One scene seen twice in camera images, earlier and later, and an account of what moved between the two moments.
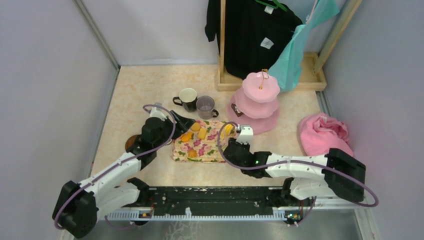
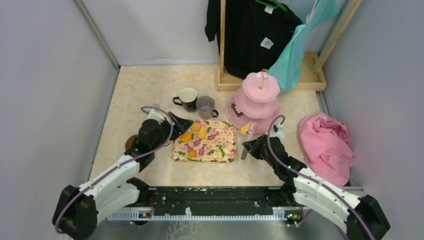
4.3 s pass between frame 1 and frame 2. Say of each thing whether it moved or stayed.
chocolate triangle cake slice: stayed
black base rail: stayed
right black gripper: moved
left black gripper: stayed
